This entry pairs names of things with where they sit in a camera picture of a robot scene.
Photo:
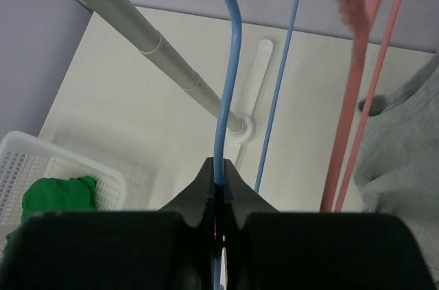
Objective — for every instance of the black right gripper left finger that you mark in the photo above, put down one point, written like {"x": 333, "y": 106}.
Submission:
{"x": 169, "y": 248}

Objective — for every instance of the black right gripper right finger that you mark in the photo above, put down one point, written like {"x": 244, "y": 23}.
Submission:
{"x": 269, "y": 249}

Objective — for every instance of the green tank top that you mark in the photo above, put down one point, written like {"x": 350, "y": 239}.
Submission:
{"x": 54, "y": 194}

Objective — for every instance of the grey tank top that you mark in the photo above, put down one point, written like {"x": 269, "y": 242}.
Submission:
{"x": 396, "y": 170}

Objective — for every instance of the blue hanger of mauve top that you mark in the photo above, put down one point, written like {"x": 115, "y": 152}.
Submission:
{"x": 220, "y": 132}

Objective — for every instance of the pink hanger of green top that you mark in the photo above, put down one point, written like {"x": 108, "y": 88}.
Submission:
{"x": 358, "y": 16}

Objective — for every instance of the clear plastic basket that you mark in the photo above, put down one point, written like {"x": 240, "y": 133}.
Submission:
{"x": 25, "y": 159}

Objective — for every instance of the silver clothes rack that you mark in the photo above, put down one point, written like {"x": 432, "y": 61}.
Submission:
{"x": 132, "y": 25}

